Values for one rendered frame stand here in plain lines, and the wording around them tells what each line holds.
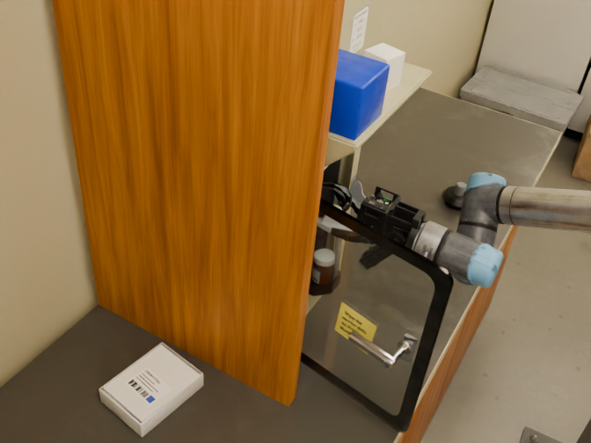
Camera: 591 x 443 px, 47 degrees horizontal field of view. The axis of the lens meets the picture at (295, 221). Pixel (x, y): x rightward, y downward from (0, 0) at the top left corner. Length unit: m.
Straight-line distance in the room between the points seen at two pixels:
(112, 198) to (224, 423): 0.47
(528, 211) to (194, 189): 0.61
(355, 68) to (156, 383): 0.70
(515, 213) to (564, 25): 2.91
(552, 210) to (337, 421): 0.56
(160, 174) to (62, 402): 0.50
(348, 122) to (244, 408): 0.62
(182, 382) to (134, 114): 0.52
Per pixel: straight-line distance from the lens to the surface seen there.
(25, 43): 1.21
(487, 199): 1.35
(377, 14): 1.27
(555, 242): 3.54
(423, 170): 2.05
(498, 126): 2.37
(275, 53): 0.93
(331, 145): 1.04
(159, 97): 1.09
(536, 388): 2.83
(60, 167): 1.35
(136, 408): 1.33
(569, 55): 4.22
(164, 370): 1.37
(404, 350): 1.14
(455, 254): 1.25
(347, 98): 1.01
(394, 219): 1.27
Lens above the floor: 2.05
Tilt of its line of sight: 39 degrees down
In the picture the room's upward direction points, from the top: 6 degrees clockwise
